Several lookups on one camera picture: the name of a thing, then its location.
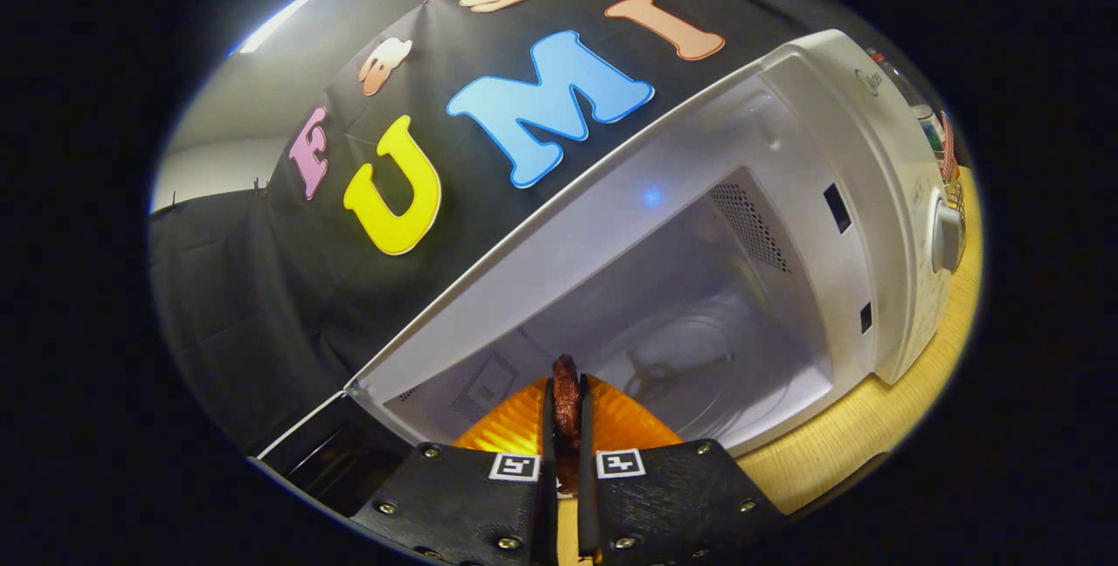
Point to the white toaster oven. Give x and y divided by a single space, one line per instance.
786 155

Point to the clear plastic water bottle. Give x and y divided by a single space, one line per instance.
908 94

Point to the brown grilled meat piece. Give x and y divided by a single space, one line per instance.
566 400

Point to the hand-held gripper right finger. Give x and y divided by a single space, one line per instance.
587 505

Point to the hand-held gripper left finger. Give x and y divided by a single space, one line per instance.
548 505

